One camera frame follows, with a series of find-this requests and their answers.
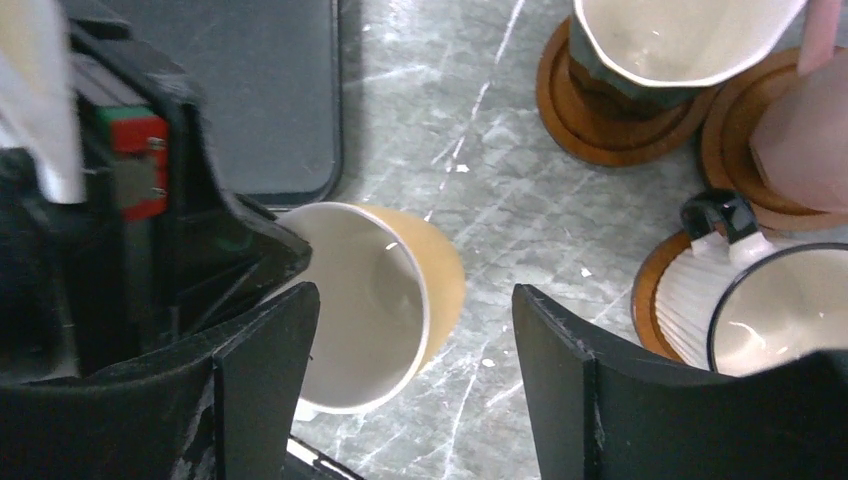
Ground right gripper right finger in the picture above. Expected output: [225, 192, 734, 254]
[512, 284, 847, 479]

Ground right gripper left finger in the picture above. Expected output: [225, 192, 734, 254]
[1, 282, 320, 479]

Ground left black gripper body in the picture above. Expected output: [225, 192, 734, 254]
[1, 1, 311, 384]

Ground brown coaster six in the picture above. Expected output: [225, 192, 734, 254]
[631, 231, 690, 363]

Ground white ribbed black-rimmed mug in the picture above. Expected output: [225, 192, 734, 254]
[654, 189, 847, 377]

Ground orange-yellow mug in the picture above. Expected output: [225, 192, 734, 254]
[277, 202, 466, 421]

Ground brown coaster three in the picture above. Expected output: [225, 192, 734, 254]
[536, 15, 719, 168]

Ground brown coaster four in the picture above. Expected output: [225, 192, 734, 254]
[699, 47, 847, 232]

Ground pink mug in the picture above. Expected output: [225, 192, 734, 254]
[750, 1, 847, 214]

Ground black mug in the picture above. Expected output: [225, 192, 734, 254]
[569, 0, 805, 118]

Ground black plastic tray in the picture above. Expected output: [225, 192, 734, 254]
[107, 0, 343, 208]

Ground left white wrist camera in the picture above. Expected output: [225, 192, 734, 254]
[1, 0, 86, 205]

